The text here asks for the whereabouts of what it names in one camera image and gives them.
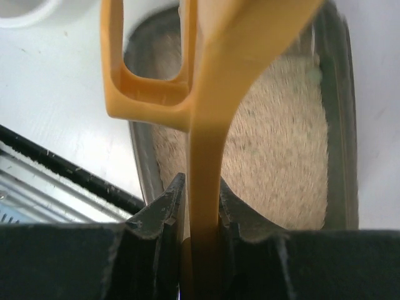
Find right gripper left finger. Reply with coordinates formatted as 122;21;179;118
1;173;185;299

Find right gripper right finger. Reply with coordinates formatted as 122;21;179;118
219;182;399;299

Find yellow litter scoop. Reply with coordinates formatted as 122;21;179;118
100;1;321;299

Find dark brown litter box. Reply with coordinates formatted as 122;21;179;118
124;1;359;229

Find beige litter pellets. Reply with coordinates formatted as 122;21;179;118
151;32;329;231

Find white plastic tub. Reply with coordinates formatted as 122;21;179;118
0;0;62;29

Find aluminium mounting rail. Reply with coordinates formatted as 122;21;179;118
1;126;144;223

